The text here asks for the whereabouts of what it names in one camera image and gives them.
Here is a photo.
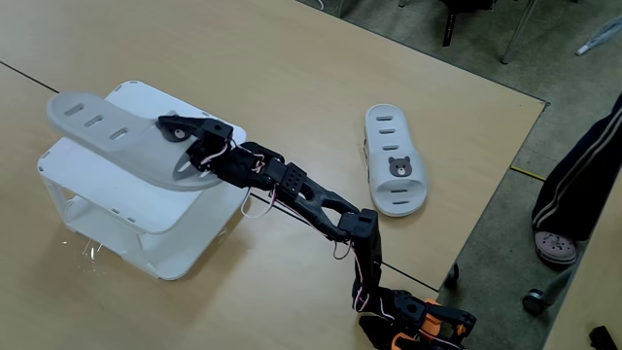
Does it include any white bear slipper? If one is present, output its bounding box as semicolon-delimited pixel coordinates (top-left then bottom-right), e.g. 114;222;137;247
363;103;430;218
46;90;227;193

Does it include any white two-tier box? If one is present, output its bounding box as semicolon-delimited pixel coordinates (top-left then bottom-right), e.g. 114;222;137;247
37;80;253;282

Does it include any black chair part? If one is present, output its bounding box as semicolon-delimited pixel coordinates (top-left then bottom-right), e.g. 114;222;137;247
439;0;497;49

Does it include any table caster wheel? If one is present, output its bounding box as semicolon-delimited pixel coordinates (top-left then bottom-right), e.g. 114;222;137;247
444;262;461;289

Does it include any metal chair leg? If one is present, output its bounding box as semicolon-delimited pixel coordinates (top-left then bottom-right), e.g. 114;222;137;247
501;0;538;65

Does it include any chair caster wheel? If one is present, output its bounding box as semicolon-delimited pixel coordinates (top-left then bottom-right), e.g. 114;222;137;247
522;288;548;316

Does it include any person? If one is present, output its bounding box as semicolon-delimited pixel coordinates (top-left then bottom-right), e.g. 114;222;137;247
531;91;622;267

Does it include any grey folded umbrella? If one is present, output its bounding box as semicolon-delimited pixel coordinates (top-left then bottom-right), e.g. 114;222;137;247
575;14;622;57

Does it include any small black object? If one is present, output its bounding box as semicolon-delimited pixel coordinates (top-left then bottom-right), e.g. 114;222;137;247
589;325;619;350

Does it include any yellow floor cable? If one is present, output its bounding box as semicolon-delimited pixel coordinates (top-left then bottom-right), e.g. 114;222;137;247
509;165;548;182

